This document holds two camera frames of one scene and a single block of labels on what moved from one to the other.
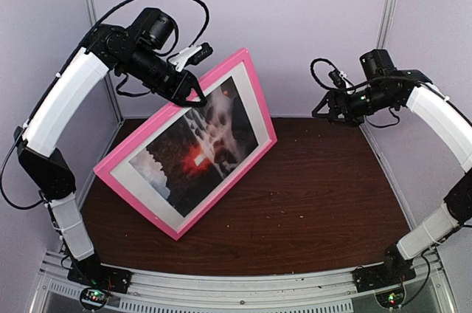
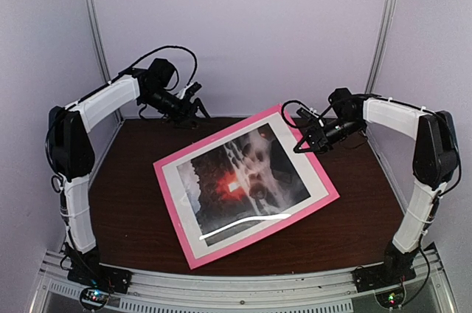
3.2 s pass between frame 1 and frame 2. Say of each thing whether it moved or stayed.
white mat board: moved
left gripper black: moved
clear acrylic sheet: moved
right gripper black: moved
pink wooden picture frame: moved
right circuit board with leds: stayed
